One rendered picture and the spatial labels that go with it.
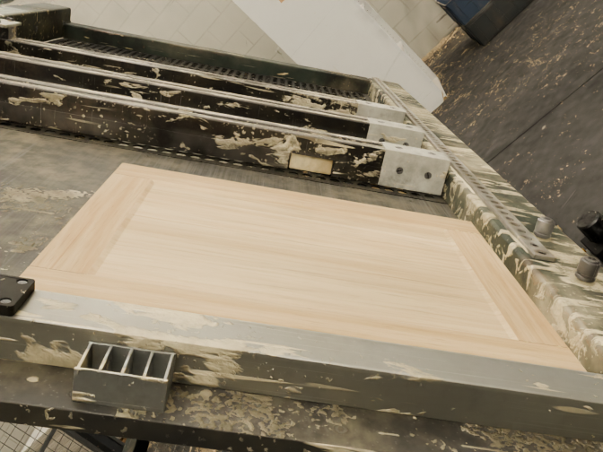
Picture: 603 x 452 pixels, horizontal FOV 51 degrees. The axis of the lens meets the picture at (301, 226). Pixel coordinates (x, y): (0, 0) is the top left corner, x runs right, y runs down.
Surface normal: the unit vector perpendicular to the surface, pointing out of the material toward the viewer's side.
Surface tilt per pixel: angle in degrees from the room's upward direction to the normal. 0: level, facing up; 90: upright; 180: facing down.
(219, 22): 90
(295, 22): 90
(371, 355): 57
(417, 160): 90
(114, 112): 90
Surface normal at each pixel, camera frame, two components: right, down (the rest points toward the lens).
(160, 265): 0.18, -0.92
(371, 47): -0.08, 0.46
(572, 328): -0.98, -0.16
